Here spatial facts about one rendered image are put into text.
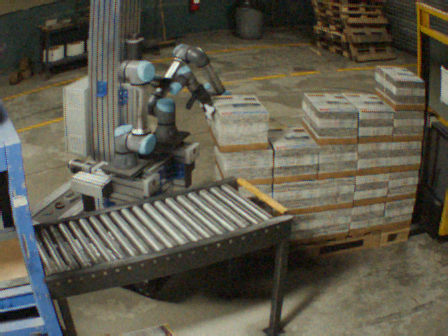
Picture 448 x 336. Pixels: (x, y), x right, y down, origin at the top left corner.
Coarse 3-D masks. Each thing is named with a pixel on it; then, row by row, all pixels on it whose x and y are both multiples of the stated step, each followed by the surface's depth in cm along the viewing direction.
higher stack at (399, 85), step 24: (384, 72) 388; (408, 72) 394; (384, 96) 393; (408, 96) 376; (408, 120) 382; (408, 144) 391; (408, 192) 407; (384, 216) 411; (408, 216) 416; (384, 240) 420
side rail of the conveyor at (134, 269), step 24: (288, 216) 304; (216, 240) 284; (240, 240) 290; (264, 240) 298; (120, 264) 261; (144, 264) 267; (168, 264) 274; (192, 264) 281; (48, 288) 243; (72, 288) 251; (96, 288) 258
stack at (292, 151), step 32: (288, 128) 405; (224, 160) 374; (256, 160) 374; (288, 160) 379; (320, 160) 383; (352, 160) 387; (384, 160) 392; (288, 192) 386; (320, 192) 391; (352, 192) 396; (384, 192) 402; (320, 224) 401; (352, 224) 407; (256, 256) 418; (320, 256) 412
